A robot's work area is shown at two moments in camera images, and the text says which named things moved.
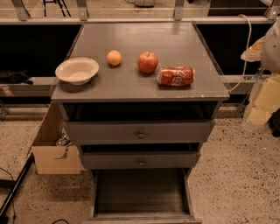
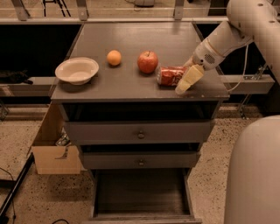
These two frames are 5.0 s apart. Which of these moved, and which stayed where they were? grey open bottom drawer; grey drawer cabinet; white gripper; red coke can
Moved: white gripper
Stayed: grey drawer cabinet; grey open bottom drawer; red coke can
